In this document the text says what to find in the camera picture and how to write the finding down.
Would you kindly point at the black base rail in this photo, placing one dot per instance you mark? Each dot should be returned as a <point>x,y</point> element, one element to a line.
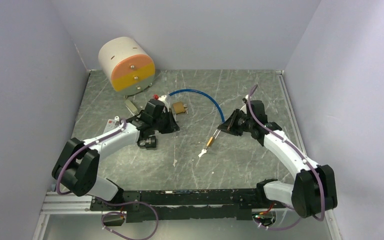
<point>148,205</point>

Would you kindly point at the long shackle brass padlock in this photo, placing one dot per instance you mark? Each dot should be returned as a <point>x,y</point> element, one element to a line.
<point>212,138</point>

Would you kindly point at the blue cable lock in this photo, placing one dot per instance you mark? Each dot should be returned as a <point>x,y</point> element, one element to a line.
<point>205,97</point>

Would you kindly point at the beige cylinder drawer box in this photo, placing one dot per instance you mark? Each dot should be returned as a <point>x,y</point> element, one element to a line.
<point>129,69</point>

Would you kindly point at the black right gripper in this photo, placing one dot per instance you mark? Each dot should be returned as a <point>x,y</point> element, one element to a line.
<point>229,125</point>

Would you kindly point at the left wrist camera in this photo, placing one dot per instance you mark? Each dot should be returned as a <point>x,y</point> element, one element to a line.
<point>166,99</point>

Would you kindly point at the plastic packaging card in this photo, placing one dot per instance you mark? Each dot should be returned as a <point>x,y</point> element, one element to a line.
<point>113,126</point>

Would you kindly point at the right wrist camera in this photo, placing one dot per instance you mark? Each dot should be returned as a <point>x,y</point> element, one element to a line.
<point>245,103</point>

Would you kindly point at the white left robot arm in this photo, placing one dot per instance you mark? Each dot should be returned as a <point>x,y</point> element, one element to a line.
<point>76,170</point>

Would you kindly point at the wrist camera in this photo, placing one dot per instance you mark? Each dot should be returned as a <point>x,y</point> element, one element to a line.
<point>166,99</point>
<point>245,103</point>

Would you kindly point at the black padlock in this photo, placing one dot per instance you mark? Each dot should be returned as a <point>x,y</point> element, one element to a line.
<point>148,142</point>

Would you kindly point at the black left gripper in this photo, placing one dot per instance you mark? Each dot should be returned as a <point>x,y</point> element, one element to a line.
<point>172,126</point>

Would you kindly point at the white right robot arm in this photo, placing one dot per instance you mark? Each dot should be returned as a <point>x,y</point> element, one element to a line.
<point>313,190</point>

